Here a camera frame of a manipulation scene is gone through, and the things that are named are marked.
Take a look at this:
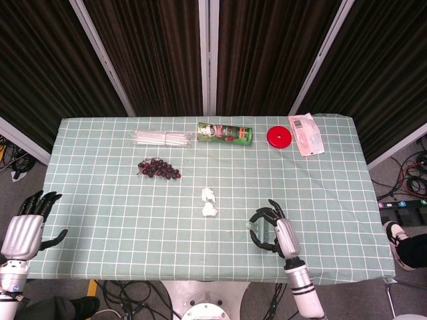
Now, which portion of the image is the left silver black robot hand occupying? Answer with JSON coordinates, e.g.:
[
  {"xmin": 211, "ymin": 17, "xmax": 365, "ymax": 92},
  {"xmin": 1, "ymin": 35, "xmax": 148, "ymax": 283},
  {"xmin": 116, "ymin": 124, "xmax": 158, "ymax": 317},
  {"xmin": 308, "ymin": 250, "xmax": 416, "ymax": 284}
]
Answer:
[{"xmin": 0, "ymin": 190, "xmax": 69, "ymax": 261}]

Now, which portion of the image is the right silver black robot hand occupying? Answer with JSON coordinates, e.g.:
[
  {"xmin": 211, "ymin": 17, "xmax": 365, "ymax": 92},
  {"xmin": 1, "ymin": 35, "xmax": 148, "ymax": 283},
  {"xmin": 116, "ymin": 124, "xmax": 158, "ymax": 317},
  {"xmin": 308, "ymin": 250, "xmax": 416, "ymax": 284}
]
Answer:
[{"xmin": 249, "ymin": 199, "xmax": 302, "ymax": 261}]

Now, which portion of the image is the teal plastic hand brush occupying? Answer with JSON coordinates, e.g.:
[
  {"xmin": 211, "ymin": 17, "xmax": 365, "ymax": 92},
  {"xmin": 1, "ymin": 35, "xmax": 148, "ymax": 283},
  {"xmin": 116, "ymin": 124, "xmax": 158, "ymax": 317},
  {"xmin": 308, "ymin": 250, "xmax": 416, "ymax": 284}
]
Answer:
[{"xmin": 246, "ymin": 218, "xmax": 276, "ymax": 244}]

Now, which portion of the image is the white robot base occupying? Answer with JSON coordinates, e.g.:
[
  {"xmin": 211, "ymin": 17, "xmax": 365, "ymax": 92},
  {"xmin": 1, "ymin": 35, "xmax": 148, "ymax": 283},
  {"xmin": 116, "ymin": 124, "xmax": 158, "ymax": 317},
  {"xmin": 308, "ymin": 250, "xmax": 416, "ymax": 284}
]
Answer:
[{"xmin": 159, "ymin": 279, "xmax": 255, "ymax": 320}]

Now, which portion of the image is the dark grey trouser leg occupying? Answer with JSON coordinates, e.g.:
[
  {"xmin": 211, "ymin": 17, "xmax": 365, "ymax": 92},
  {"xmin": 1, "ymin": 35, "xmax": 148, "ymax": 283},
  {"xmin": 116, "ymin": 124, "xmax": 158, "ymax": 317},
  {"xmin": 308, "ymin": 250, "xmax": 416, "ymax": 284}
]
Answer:
[{"xmin": 18, "ymin": 295, "xmax": 79, "ymax": 320}]

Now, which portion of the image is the black shoe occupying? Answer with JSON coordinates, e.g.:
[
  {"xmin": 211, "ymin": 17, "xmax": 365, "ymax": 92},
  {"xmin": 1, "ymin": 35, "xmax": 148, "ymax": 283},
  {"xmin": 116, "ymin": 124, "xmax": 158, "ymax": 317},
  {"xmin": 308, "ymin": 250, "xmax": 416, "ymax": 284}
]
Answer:
[{"xmin": 69, "ymin": 295, "xmax": 101, "ymax": 317}]

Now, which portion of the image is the red round lid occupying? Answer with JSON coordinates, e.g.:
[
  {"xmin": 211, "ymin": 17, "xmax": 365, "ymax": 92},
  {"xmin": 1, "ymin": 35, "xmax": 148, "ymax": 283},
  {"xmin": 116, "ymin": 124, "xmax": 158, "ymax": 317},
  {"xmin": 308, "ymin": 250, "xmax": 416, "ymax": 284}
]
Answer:
[{"xmin": 266, "ymin": 125, "xmax": 293, "ymax": 150}]

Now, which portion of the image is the pink white plastic packet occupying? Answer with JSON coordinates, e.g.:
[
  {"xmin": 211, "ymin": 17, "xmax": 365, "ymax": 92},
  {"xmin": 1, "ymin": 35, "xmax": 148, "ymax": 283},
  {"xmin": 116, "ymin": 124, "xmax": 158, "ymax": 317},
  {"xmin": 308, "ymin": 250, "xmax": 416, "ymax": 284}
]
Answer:
[{"xmin": 288, "ymin": 112, "xmax": 325, "ymax": 157}]

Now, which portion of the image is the white sneaker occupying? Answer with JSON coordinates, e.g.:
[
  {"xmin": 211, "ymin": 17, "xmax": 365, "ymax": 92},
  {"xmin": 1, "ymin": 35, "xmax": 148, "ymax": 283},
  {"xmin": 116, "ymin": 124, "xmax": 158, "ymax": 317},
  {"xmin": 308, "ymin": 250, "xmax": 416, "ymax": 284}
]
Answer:
[{"xmin": 382, "ymin": 221, "xmax": 413, "ymax": 271}]

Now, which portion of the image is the green checked tablecloth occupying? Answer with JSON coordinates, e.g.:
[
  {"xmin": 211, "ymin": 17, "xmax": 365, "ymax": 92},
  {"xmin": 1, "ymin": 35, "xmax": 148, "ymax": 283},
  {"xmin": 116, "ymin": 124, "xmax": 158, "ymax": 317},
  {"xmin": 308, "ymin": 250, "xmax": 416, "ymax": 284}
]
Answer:
[{"xmin": 28, "ymin": 113, "xmax": 397, "ymax": 287}]

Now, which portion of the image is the black power strip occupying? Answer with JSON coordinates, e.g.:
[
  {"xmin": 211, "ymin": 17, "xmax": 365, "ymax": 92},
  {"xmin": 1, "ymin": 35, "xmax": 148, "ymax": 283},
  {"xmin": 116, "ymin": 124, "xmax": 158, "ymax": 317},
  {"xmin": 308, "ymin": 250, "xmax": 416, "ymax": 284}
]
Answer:
[{"xmin": 378, "ymin": 199, "xmax": 427, "ymax": 211}]

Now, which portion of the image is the green printed cylinder can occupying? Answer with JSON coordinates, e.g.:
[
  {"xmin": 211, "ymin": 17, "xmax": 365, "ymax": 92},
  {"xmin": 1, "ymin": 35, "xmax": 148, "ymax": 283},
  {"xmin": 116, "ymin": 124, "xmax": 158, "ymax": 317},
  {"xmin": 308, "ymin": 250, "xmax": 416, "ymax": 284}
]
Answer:
[{"xmin": 195, "ymin": 121, "xmax": 254, "ymax": 147}]

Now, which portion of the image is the black trouser leg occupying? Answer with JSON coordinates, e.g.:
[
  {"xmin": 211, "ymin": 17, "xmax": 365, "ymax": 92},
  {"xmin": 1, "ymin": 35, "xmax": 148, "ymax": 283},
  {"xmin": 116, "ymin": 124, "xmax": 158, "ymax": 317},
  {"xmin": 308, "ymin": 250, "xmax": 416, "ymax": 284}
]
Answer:
[{"xmin": 396, "ymin": 232, "xmax": 427, "ymax": 269}]

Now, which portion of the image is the dark red grape bunch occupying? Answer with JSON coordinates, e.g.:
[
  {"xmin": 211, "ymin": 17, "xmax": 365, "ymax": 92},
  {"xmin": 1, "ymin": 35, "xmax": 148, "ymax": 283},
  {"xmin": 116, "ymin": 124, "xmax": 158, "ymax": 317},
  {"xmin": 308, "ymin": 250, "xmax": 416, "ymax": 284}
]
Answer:
[{"xmin": 137, "ymin": 157, "xmax": 182, "ymax": 181}]

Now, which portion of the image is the clear pack of straws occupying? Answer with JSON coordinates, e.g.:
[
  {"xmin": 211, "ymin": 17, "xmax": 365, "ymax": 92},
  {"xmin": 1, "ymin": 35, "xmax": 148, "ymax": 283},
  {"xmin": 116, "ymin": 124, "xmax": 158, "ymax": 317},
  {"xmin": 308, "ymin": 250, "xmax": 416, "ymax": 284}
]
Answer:
[{"xmin": 129, "ymin": 129, "xmax": 193, "ymax": 149}]

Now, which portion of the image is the dark pleated curtain panel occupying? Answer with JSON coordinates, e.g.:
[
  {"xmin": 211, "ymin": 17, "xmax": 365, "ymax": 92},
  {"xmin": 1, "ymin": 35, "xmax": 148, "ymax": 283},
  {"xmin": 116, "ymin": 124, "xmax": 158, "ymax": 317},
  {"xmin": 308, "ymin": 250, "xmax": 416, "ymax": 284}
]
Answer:
[
  {"xmin": 216, "ymin": 0, "xmax": 344, "ymax": 116},
  {"xmin": 83, "ymin": 0, "xmax": 204, "ymax": 117},
  {"xmin": 0, "ymin": 0, "xmax": 127, "ymax": 153},
  {"xmin": 296, "ymin": 0, "xmax": 427, "ymax": 165}
]

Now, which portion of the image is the black floor cable bundle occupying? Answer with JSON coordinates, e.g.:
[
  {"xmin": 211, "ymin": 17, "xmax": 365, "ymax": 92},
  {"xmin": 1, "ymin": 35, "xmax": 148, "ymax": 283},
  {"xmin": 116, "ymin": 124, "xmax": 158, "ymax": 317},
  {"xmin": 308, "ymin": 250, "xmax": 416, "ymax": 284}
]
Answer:
[
  {"xmin": 370, "ymin": 149, "xmax": 427, "ymax": 201},
  {"xmin": 0, "ymin": 135, "xmax": 36, "ymax": 179},
  {"xmin": 93, "ymin": 279, "xmax": 176, "ymax": 320}
]

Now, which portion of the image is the white frame floor rail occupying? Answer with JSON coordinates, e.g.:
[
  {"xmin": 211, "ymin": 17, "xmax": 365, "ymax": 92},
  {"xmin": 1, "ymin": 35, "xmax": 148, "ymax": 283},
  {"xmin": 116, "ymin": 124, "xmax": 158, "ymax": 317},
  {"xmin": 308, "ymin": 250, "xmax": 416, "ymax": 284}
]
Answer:
[
  {"xmin": 0, "ymin": 115, "xmax": 51, "ymax": 167},
  {"xmin": 366, "ymin": 122, "xmax": 427, "ymax": 171}
]

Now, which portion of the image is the white metal frame post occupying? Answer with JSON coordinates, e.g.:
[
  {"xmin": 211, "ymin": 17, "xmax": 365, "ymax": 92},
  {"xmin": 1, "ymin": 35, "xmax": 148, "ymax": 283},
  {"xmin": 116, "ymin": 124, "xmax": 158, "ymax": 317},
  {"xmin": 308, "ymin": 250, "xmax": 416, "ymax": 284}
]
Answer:
[
  {"xmin": 197, "ymin": 0, "xmax": 220, "ymax": 117},
  {"xmin": 289, "ymin": 0, "xmax": 355, "ymax": 116},
  {"xmin": 69, "ymin": 0, "xmax": 136, "ymax": 117}
]

